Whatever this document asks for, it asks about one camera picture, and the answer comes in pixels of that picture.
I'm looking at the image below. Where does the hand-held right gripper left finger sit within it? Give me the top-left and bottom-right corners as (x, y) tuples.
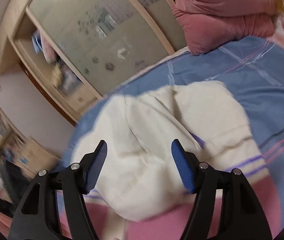
(8, 140), (107, 240)

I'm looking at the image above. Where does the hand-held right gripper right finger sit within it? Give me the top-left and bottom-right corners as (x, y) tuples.
(171, 139), (274, 240)

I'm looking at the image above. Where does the pink and white hooded jacket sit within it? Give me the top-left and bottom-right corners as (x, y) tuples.
(57, 80), (282, 240)

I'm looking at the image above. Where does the light wooden cabinet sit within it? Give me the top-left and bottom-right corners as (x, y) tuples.
(0, 90), (62, 170)

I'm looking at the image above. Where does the wooden wardrobe drawer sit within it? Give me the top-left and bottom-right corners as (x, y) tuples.
(74, 90), (100, 110)

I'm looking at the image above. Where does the dark cloth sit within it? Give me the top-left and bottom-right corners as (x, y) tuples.
(0, 160), (32, 218)

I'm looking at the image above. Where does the translucent storage box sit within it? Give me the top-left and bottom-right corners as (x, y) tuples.
(57, 67), (82, 93)

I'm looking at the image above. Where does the blue striped bed sheet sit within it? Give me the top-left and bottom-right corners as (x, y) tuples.
(49, 36), (284, 230)

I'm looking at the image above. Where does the pink hanging garment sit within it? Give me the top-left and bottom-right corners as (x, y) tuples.
(42, 41), (57, 64)

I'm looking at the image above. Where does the wooden wardrobe with glass doors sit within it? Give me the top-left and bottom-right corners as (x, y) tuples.
(0, 0), (190, 125)

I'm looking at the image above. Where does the folded pink quilt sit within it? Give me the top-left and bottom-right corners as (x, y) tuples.
(171, 0), (279, 55)

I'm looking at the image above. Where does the brown door frame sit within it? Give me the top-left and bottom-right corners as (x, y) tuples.
(19, 62), (80, 125)

